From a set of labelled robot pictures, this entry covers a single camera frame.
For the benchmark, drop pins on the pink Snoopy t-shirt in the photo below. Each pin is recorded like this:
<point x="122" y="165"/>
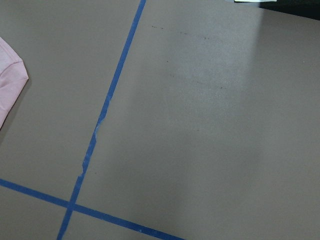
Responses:
<point x="13" y="77"/>

